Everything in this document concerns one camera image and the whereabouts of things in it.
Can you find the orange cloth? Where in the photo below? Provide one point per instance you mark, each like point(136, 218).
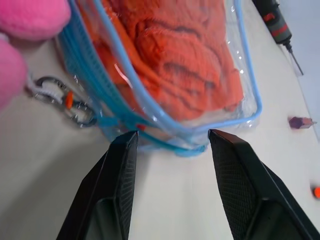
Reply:
point(170, 62)

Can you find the clear blue-trimmed plastic pouch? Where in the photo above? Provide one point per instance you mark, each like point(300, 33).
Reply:
point(160, 82)

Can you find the small orange black object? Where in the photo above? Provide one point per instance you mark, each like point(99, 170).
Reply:
point(316, 191)

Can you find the pink plush toy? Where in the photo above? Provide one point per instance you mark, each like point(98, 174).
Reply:
point(22, 37)

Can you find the black red electric screwdriver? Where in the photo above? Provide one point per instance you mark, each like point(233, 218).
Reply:
point(278, 23)

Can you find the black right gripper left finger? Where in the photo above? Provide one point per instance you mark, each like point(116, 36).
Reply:
point(110, 190)

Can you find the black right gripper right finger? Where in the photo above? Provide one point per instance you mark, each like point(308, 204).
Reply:
point(250, 195)

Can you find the small purple red object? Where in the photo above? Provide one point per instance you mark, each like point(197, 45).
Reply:
point(298, 122)

